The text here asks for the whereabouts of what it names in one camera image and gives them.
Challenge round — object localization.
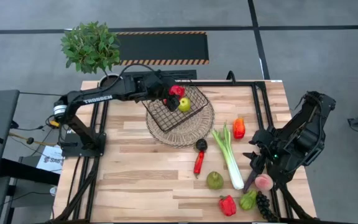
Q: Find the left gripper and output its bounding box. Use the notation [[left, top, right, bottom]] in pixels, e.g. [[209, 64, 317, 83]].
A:
[[141, 72, 181, 112]]

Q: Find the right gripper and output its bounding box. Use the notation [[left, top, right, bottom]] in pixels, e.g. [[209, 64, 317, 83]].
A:
[[242, 130, 287, 183]]

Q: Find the red apple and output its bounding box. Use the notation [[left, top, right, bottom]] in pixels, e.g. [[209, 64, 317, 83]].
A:
[[168, 84, 186, 98]]

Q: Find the green apple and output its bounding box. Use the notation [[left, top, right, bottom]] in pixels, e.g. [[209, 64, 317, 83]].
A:
[[178, 97, 192, 113]]

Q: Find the pink peach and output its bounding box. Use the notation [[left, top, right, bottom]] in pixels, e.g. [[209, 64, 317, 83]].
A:
[[254, 173, 274, 192]]

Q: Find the green white celery stalk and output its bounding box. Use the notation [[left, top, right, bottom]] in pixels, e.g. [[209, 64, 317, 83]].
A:
[[211, 123, 245, 191]]

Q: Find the green bell pepper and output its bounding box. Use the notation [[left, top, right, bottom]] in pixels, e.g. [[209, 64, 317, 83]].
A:
[[239, 189, 258, 211]]

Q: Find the dark grape bunch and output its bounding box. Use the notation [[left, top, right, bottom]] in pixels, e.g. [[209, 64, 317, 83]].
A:
[[255, 190, 279, 222]]

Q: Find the green pear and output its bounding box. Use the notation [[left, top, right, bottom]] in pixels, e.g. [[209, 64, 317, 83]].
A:
[[206, 170, 225, 190]]

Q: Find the red bell pepper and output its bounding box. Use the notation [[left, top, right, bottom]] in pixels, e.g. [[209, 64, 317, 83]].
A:
[[218, 194, 237, 217]]

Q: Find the red chili pepper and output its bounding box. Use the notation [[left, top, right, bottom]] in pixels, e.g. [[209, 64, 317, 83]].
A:
[[193, 150, 205, 179]]

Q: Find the orange-red bell pepper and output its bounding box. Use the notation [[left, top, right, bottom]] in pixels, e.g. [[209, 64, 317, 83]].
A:
[[232, 117, 246, 140]]

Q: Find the black hazard-striped floor mat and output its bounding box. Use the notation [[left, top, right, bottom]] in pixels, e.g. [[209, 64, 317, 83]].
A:
[[114, 30, 210, 67]]

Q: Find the round woven placemat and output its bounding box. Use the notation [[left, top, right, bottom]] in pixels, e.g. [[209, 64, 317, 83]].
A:
[[145, 98, 216, 149]]

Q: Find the white plant pot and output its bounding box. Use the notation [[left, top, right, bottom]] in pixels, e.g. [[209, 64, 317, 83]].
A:
[[99, 73, 121, 88]]

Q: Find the green leafy potted tree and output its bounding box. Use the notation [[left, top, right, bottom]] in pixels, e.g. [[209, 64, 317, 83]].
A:
[[60, 20, 121, 75]]

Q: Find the printed white paper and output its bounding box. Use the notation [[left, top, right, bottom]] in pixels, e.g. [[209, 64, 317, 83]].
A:
[[35, 144, 65, 175]]

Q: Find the grey desk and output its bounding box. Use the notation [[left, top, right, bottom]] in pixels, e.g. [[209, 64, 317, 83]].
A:
[[0, 89, 21, 183]]

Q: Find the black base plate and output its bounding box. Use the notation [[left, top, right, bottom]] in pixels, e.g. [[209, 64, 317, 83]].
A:
[[121, 69, 198, 81]]

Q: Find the black wire basket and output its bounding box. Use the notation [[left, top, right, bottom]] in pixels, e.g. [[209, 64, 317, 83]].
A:
[[141, 85, 210, 134]]

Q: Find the black table frame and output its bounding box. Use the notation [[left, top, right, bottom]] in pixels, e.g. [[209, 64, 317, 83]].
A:
[[47, 79, 319, 224]]

